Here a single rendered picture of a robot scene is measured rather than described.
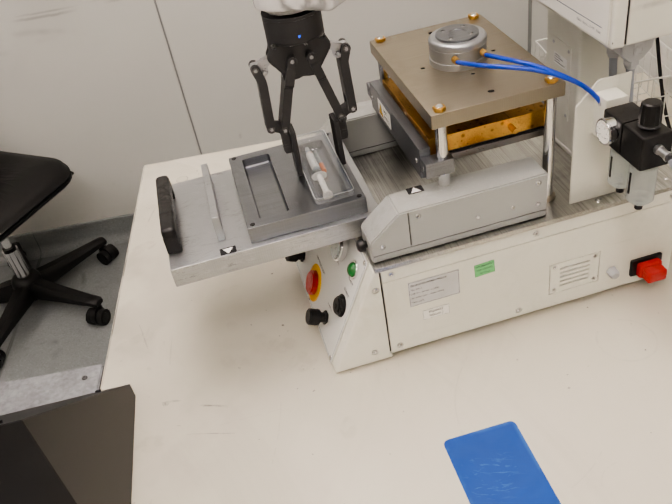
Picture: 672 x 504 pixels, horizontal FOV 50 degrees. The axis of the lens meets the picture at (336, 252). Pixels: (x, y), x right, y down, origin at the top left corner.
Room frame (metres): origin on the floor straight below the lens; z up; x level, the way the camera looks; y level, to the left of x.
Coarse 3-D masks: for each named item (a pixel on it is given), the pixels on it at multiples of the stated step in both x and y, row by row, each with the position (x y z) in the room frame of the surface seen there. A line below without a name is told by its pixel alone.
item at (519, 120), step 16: (384, 80) 1.02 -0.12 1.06; (400, 96) 0.95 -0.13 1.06; (416, 112) 0.90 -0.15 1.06; (512, 112) 0.85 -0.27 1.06; (528, 112) 0.84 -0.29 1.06; (416, 128) 0.87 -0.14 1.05; (448, 128) 0.84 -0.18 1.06; (464, 128) 0.83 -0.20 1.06; (480, 128) 0.83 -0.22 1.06; (496, 128) 0.83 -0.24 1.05; (512, 128) 0.82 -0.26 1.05; (528, 128) 0.84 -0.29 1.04; (432, 144) 0.82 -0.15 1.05; (448, 144) 0.82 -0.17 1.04; (464, 144) 0.83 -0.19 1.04; (480, 144) 0.83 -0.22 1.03; (496, 144) 0.83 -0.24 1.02
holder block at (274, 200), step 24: (240, 168) 0.95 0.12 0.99; (264, 168) 0.96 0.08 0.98; (288, 168) 0.92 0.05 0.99; (240, 192) 0.88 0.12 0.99; (264, 192) 0.89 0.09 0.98; (288, 192) 0.86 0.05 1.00; (360, 192) 0.82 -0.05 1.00; (264, 216) 0.83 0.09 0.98; (288, 216) 0.80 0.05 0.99; (312, 216) 0.80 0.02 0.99; (336, 216) 0.80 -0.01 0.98
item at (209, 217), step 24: (192, 192) 0.95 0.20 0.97; (216, 192) 0.93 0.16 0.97; (192, 216) 0.88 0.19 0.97; (216, 216) 0.81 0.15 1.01; (240, 216) 0.86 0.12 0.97; (360, 216) 0.80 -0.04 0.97; (192, 240) 0.82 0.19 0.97; (216, 240) 0.81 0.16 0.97; (240, 240) 0.80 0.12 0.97; (264, 240) 0.79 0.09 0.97; (288, 240) 0.78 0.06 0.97; (312, 240) 0.79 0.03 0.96; (336, 240) 0.79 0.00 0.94; (192, 264) 0.77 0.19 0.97; (216, 264) 0.77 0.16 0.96; (240, 264) 0.77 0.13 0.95
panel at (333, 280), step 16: (352, 240) 0.82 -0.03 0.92; (320, 256) 0.91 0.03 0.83; (352, 256) 0.81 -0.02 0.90; (304, 272) 0.95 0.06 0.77; (320, 272) 0.89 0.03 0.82; (336, 272) 0.84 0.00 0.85; (320, 288) 0.87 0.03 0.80; (336, 288) 0.82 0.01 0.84; (352, 288) 0.77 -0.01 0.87; (320, 304) 0.85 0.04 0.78; (352, 304) 0.75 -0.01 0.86; (336, 320) 0.78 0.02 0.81; (336, 336) 0.76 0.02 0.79
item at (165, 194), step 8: (160, 176) 0.94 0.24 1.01; (160, 184) 0.92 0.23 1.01; (168, 184) 0.92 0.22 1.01; (160, 192) 0.90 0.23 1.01; (168, 192) 0.89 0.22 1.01; (160, 200) 0.87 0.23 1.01; (168, 200) 0.87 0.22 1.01; (160, 208) 0.85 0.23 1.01; (168, 208) 0.85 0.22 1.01; (160, 216) 0.84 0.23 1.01; (168, 216) 0.83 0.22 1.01; (160, 224) 0.82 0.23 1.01; (168, 224) 0.81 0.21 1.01; (176, 224) 0.83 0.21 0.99; (168, 232) 0.80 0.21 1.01; (176, 232) 0.80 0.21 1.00; (168, 240) 0.80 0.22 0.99; (176, 240) 0.80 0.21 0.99; (168, 248) 0.80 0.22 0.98; (176, 248) 0.80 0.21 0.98
